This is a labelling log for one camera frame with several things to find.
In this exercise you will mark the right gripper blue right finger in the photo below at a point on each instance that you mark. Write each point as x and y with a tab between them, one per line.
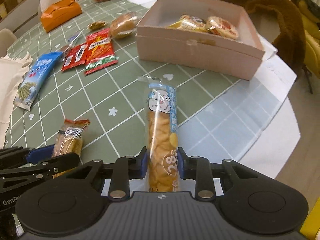
185	168

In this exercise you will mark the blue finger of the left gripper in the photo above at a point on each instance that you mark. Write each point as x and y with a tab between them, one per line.
39	154

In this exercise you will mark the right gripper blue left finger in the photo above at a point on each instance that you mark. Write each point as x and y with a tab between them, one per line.
142	162

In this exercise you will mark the long bread stick pack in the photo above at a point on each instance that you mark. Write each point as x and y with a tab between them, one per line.
161	134

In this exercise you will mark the biscuit pack red edge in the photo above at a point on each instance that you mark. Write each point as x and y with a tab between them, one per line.
69	138

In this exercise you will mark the blue seaweed snack pack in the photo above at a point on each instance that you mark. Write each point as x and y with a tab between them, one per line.
33	81

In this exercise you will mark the brown cookie clear pack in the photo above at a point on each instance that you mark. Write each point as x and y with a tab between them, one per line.
71	42

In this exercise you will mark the round bun clear pack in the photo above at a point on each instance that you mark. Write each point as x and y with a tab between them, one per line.
124	25

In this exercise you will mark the round rice cracker pack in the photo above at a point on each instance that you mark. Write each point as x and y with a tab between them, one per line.
221	27

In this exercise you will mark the yellow panda snack bag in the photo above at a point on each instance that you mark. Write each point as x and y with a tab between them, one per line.
189	23

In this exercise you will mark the green checked tablecloth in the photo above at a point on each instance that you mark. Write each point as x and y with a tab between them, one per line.
219	116

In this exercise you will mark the white paper bag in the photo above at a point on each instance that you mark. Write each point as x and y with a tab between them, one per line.
12	72

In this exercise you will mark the small red snack pack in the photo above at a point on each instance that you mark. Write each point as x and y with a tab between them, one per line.
75	57

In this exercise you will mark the red spicy strip pack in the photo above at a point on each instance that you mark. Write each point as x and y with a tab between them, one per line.
100	52

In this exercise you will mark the pink cardboard gift box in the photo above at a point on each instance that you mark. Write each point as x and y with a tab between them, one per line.
156	41

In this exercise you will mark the small brown candy pack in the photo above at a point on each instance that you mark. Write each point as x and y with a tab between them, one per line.
97	25

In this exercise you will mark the orange tissue box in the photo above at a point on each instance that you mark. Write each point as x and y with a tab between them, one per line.
59	13

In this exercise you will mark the brown plush blanket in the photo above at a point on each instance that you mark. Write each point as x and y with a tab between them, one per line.
291	42

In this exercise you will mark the yellow armchair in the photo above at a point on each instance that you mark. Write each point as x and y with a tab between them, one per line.
310	17

